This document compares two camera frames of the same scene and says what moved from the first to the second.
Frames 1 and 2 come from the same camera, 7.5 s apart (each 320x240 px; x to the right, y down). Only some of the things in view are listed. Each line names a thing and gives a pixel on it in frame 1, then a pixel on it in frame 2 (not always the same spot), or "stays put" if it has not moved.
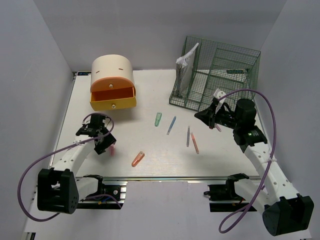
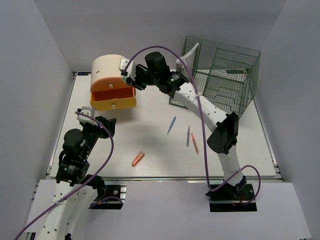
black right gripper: (208, 116) → (136, 83)
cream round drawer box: (112, 83) stays put
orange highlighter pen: (195, 143) stays put
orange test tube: (138, 159) stays put
